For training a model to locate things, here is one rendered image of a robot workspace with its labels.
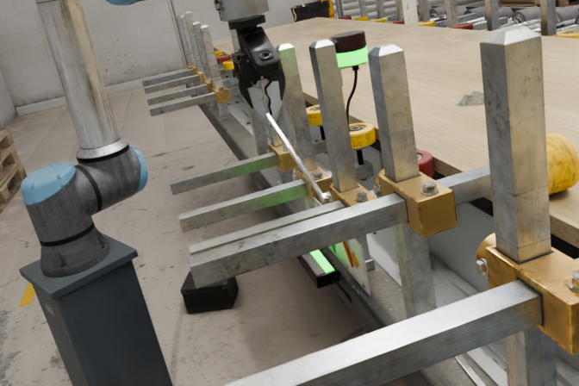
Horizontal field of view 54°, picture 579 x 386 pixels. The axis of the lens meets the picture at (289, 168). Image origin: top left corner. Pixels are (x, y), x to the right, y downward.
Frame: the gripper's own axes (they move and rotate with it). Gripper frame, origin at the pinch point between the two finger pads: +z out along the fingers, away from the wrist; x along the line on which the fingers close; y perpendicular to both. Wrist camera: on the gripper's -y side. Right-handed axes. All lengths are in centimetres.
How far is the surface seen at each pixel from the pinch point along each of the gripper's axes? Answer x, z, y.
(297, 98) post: -8.5, -1.3, 8.1
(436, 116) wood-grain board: -35.9, 8.4, 0.2
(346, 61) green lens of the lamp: -11.1, -11.2, -17.6
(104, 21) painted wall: 49, -4, 776
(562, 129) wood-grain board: -46, 8, -25
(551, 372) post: -9, 15, -67
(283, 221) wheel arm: 5.4, 12.4, -19.6
